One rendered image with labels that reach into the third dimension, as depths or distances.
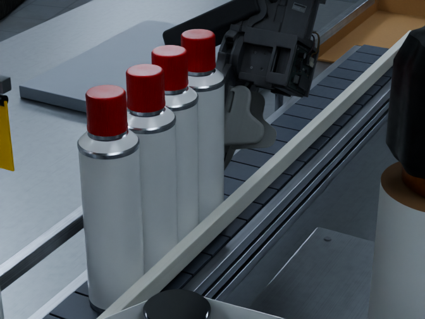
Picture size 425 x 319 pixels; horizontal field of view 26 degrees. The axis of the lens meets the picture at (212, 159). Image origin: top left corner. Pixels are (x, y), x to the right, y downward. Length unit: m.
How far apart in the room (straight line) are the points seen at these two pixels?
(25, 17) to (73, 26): 2.80
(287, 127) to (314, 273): 0.33
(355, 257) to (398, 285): 0.26
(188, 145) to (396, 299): 0.28
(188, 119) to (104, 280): 0.16
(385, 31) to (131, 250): 0.98
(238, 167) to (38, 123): 0.36
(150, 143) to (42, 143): 0.49
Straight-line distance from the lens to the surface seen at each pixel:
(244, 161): 1.09
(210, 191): 0.93
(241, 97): 0.95
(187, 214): 0.89
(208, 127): 0.89
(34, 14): 4.55
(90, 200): 0.78
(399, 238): 0.65
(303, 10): 0.95
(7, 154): 0.68
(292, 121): 1.20
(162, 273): 0.83
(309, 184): 1.09
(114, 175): 0.76
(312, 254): 0.92
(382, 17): 1.77
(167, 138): 0.80
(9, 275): 0.76
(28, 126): 1.32
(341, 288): 0.87
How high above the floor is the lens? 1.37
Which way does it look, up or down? 27 degrees down
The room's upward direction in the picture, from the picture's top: straight up
